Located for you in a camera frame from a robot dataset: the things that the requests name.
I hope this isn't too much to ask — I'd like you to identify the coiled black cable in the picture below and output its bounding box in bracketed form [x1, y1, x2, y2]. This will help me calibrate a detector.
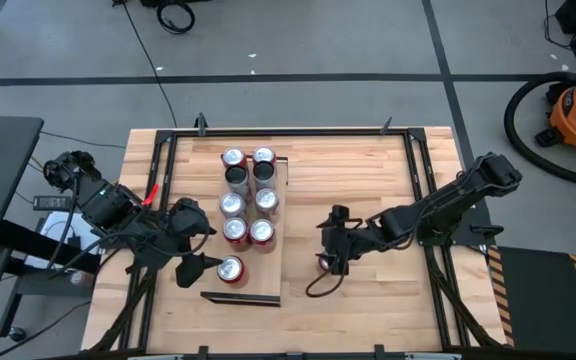
[155, 0, 197, 35]

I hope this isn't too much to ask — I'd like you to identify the wooden shelf with black legs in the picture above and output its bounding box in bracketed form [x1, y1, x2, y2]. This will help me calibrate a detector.
[200, 153, 289, 307]

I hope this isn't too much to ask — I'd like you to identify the silver diet soda can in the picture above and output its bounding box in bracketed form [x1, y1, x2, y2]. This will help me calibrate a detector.
[254, 187, 281, 221]

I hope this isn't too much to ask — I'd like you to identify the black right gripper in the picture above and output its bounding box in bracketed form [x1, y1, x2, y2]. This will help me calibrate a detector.
[316, 203, 384, 277]

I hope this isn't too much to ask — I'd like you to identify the black power strip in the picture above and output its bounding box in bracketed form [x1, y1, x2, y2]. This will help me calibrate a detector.
[32, 195, 73, 211]

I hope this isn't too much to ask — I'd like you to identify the red zip tie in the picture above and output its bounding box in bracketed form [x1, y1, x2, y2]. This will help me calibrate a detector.
[142, 183, 160, 207]

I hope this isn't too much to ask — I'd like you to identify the long black floor cable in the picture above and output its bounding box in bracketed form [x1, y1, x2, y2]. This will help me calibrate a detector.
[111, 0, 179, 129]

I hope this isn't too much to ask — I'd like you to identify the black loose cable loop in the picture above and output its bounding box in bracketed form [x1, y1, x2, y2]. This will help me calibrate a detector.
[305, 259, 349, 299]

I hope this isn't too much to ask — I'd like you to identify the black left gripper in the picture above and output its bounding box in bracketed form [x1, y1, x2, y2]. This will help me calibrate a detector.
[165, 197, 225, 290]

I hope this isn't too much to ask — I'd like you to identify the white paper sheet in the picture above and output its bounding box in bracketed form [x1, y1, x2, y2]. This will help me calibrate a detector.
[23, 210, 107, 271]

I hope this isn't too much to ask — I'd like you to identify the black mat with hazard stripes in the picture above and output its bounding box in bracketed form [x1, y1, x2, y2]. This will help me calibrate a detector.
[487, 244, 576, 357]

